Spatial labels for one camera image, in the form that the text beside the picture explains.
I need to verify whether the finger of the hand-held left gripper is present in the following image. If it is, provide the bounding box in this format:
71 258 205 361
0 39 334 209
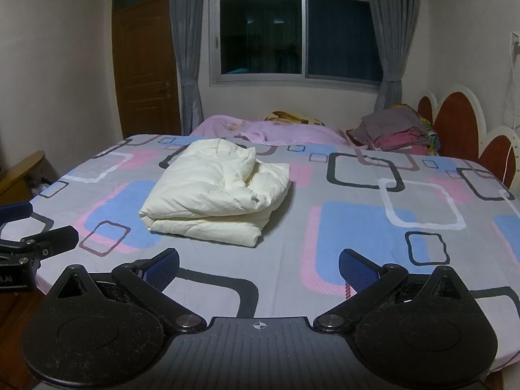
0 201 34 226
0 225 80 268

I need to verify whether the white puffer jacket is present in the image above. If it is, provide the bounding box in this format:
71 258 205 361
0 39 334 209
139 138 293 248

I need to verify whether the brown wooden door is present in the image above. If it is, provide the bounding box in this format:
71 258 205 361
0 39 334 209
111 0 181 141

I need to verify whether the wooden furniture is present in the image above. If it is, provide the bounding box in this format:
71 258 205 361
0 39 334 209
0 150 46 204

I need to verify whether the white cable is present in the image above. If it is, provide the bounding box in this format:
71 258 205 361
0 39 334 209
501 49 520 188

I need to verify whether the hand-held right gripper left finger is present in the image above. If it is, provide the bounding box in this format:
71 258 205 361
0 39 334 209
45 248 205 332

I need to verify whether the grey curtain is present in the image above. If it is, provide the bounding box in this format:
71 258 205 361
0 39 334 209
168 0 216 135
363 0 425 124

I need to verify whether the pile of folded clothes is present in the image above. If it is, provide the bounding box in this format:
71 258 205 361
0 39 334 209
347 103 441 156

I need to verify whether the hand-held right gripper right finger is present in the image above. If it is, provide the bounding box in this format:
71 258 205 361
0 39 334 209
314 249 478 332

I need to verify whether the pink blanket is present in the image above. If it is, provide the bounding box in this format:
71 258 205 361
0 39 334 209
190 114 354 147

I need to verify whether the patterned bed sheet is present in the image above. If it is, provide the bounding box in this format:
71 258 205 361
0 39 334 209
30 132 520 378

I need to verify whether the sliding glass window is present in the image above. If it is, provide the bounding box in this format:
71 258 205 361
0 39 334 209
209 0 384 87

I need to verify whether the yellow printed cloth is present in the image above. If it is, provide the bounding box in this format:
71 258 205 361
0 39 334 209
264 110 326 126

